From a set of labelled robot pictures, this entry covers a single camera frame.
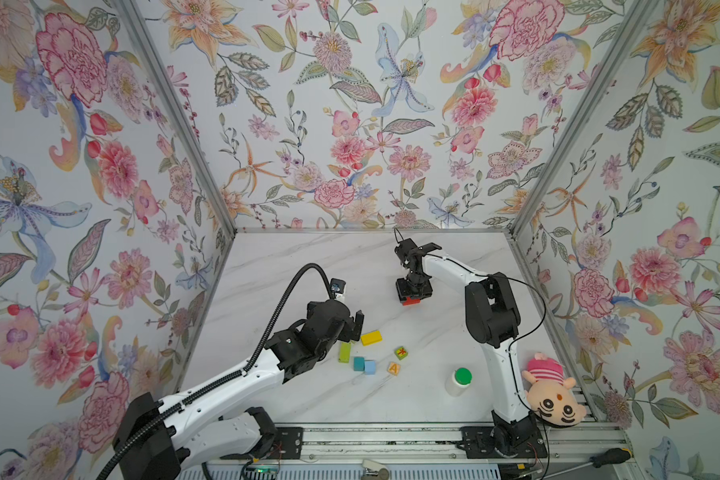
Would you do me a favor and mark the green cube red print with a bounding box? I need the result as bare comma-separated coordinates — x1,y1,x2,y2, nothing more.
395,346,408,360

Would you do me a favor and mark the yellow wood block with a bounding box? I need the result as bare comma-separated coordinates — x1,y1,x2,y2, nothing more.
360,330,383,346

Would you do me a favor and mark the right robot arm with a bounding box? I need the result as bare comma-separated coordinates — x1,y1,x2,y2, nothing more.
394,238,539,457

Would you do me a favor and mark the black handled screwdriver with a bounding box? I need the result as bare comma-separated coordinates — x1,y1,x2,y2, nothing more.
542,448,633,479

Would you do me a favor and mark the pink plush toy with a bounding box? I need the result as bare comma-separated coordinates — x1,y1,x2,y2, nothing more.
522,353,587,428

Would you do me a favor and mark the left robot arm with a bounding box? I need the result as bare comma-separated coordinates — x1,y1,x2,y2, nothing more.
98,300,365,479

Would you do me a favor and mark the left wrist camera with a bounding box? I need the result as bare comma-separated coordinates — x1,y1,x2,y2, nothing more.
329,278,346,302

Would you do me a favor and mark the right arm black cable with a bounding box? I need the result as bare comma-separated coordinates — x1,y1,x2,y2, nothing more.
431,251,550,421

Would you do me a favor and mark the light blue cube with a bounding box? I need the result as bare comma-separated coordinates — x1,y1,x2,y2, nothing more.
364,360,377,375

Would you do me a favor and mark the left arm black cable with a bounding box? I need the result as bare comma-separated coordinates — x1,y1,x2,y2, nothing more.
95,262,336,480

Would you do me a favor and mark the green block upright middle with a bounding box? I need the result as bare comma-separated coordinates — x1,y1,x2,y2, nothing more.
338,342,352,364

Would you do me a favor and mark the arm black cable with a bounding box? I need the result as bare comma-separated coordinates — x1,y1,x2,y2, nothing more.
95,262,336,480
431,251,550,421

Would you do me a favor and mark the wood cube letter A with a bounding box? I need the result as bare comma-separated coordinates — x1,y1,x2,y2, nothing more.
387,362,401,376

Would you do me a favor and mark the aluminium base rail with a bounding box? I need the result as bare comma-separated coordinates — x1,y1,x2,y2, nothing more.
192,423,629,467

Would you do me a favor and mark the white bottle green cap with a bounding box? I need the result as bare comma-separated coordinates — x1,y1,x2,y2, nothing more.
445,367,473,397

